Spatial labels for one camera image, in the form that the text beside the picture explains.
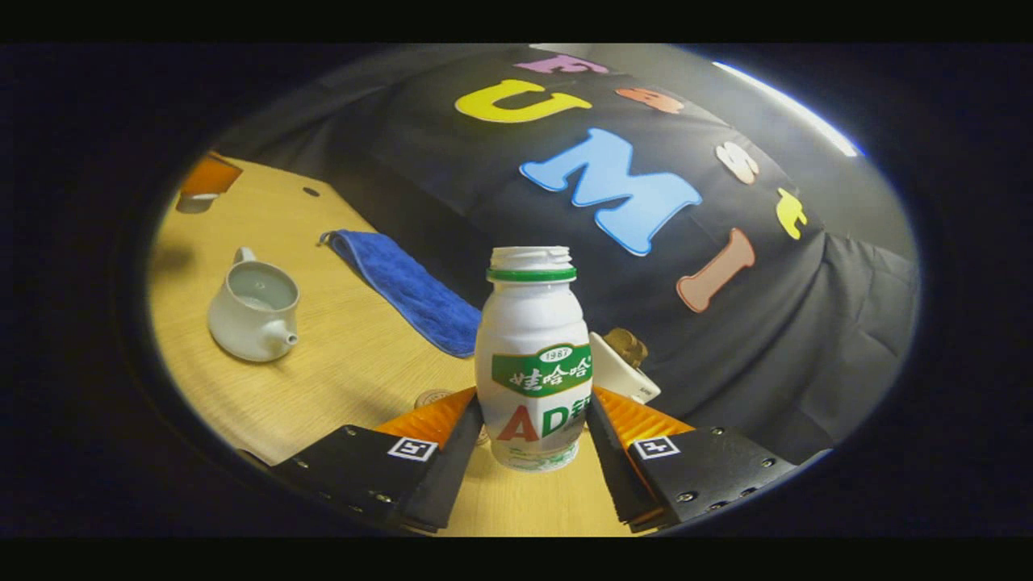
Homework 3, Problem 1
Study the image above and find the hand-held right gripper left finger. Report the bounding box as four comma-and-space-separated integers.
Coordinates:
270, 387, 485, 533

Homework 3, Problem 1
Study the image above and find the black backdrop cloth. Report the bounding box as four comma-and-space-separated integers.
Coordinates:
214, 44, 921, 465

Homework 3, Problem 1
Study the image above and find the white ceramic teacup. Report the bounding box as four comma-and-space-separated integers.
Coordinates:
207, 246, 301, 363

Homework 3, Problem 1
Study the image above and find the white water bottle green label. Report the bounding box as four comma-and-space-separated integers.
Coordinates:
475, 246, 594, 473

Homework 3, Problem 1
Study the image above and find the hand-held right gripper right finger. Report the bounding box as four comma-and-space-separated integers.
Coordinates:
585, 386, 800, 533

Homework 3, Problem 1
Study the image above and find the blue towel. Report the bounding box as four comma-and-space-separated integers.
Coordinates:
319, 229, 483, 359

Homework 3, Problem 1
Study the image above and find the white toaster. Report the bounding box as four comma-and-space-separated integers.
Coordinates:
589, 331, 661, 404

